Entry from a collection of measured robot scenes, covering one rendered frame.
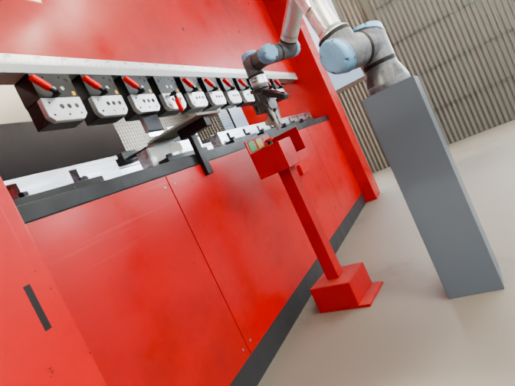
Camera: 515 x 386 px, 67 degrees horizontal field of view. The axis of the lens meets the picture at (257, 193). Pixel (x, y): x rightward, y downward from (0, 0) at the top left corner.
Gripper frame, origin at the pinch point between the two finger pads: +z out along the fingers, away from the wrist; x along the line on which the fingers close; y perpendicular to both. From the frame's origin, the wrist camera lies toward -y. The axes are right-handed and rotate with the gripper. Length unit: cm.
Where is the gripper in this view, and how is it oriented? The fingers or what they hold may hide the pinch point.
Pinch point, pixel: (279, 126)
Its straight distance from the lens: 177.5
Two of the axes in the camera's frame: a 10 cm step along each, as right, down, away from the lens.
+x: -5.2, 3.0, -8.0
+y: -7.8, 2.2, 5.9
